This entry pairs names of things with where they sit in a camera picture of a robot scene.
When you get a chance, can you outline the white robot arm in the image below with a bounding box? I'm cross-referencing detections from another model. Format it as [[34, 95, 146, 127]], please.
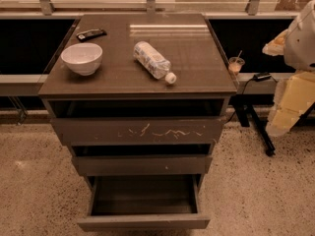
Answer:
[[263, 0, 315, 137]]

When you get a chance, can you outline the grey drawer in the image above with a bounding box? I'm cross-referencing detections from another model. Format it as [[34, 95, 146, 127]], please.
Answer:
[[51, 117, 224, 147], [78, 175, 210, 231], [73, 154, 212, 176]]

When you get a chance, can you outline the black power adapter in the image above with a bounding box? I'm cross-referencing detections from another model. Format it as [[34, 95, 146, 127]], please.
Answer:
[[253, 72, 272, 82]]

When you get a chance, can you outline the dark grey drawer cabinet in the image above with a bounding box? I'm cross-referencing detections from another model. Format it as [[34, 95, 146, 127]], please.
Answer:
[[39, 14, 236, 162]]

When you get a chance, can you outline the black cable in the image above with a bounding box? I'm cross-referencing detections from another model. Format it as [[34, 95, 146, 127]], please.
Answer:
[[226, 75, 280, 123]]

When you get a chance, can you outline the black remote control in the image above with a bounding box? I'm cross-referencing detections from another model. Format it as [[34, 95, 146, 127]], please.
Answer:
[[76, 29, 107, 42]]

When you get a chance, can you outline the white ceramic bowl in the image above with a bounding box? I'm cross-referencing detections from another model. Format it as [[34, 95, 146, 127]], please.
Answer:
[[61, 43, 102, 76]]

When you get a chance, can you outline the black metal stand leg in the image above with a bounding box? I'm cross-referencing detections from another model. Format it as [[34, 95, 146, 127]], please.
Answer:
[[232, 95, 276, 157]]

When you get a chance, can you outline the plastic cup with straw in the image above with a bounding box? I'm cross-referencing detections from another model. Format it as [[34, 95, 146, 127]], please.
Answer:
[[228, 52, 245, 76]]

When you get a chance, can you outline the clear plastic water bottle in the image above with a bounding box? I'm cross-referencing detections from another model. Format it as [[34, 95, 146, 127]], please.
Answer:
[[133, 41, 177, 85]]

